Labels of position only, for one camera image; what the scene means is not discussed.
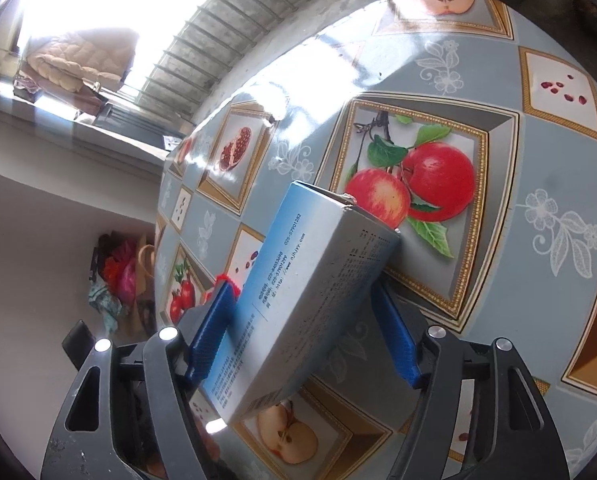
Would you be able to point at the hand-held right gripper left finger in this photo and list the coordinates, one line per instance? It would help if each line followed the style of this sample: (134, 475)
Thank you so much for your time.
(213, 330)

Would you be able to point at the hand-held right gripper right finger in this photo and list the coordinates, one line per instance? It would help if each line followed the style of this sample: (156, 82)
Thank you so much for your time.
(398, 340)

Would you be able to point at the blue white cardboard box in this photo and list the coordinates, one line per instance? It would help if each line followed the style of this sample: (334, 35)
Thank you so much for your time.
(303, 285)

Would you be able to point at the tan paper bag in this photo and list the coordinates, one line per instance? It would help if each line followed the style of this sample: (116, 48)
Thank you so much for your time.
(146, 270)

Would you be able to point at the red pink plastic bag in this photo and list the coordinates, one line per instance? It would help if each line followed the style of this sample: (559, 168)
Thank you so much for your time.
(121, 270)

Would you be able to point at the teal cloth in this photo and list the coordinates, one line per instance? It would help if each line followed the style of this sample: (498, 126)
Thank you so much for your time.
(106, 302)

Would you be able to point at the fruit printed tablecloth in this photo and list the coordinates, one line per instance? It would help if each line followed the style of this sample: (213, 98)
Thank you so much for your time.
(528, 135)

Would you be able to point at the balcony railing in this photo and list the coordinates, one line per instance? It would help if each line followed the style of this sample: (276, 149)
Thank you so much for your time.
(218, 35)

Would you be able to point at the beige quilt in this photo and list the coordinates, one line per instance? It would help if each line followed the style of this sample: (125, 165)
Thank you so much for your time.
(78, 60)

